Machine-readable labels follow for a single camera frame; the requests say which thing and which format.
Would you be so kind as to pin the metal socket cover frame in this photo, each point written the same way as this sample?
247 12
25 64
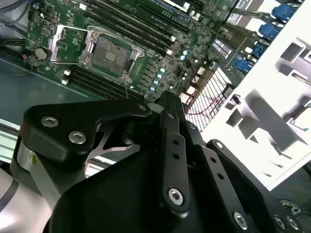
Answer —
54 46

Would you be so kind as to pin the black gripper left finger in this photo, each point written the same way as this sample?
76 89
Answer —
60 126

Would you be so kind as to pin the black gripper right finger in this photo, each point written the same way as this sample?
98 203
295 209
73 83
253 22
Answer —
230 174

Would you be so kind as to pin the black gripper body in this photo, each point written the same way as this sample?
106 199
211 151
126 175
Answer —
116 194

